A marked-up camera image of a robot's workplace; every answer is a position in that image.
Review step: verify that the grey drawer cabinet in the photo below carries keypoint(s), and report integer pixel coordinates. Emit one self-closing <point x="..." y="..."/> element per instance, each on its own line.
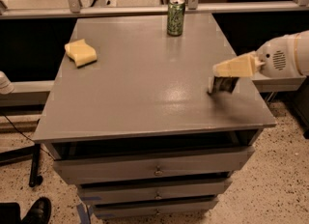
<point x="147" y="94"/>

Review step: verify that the top grey drawer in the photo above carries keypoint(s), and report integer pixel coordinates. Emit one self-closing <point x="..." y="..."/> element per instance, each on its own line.
<point x="152" y="166"/>

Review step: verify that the black metal stand leg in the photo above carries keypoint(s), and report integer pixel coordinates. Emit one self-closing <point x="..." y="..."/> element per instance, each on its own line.
<point x="35" y="177"/>

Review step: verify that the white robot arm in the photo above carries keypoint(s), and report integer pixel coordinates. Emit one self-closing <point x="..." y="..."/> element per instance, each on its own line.
<point x="302" y="53"/>

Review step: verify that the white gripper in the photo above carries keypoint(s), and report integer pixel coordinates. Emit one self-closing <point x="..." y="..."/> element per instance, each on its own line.
<point x="278" y="58"/>

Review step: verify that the yellow sponge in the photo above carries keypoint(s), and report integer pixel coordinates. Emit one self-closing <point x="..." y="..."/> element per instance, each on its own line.
<point x="81" y="53"/>

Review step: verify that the blue floor tape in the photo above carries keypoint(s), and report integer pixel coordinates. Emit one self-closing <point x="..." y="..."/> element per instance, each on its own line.
<point x="86" y="214"/>

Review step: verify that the green soda can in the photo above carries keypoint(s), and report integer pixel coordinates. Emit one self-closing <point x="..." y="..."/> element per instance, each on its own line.
<point x="175" y="17"/>

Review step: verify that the grey drawer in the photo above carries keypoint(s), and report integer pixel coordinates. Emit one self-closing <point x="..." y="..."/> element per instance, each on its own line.
<point x="153" y="191"/>
<point x="152" y="166"/>
<point x="155" y="207"/>

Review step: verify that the black rxbar chocolate wrapper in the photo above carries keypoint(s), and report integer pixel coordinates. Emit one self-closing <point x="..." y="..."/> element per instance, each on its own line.
<point x="222" y="84"/>

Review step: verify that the white cylindrical object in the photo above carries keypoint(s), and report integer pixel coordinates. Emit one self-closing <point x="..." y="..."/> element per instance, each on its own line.
<point x="6" y="86"/>

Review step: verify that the bottom grey drawer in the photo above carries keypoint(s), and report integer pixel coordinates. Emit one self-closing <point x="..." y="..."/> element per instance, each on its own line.
<point x="155" y="207"/>

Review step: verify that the middle grey drawer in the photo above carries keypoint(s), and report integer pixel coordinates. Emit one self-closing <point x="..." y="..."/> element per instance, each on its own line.
<point x="153" y="191"/>

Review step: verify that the black leather shoe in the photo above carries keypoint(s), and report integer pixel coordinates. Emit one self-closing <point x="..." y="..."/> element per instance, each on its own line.
<point x="39" y="213"/>

